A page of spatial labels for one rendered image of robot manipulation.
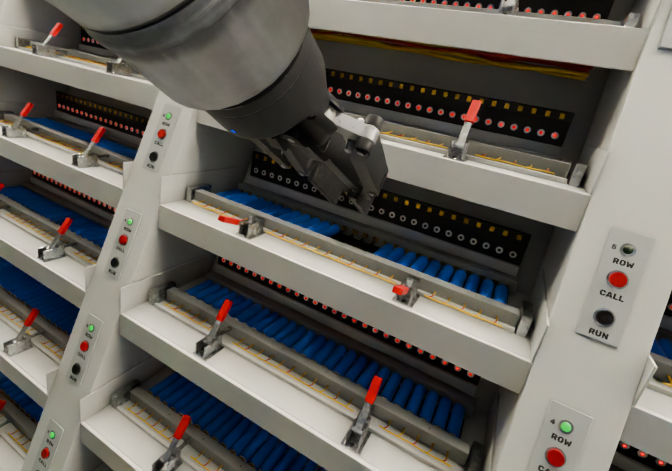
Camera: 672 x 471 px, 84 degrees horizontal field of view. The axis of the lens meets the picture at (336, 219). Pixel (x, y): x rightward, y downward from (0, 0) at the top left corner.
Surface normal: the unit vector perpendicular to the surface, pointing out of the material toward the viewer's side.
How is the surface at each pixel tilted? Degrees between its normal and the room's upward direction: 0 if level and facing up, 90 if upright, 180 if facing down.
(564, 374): 90
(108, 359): 90
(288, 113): 121
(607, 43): 111
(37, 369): 21
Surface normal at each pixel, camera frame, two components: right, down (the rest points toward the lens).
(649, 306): -0.36, -0.14
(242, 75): 0.42, 0.82
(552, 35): -0.45, 0.21
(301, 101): 0.69, 0.59
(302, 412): 0.19, -0.93
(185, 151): 0.87, 0.31
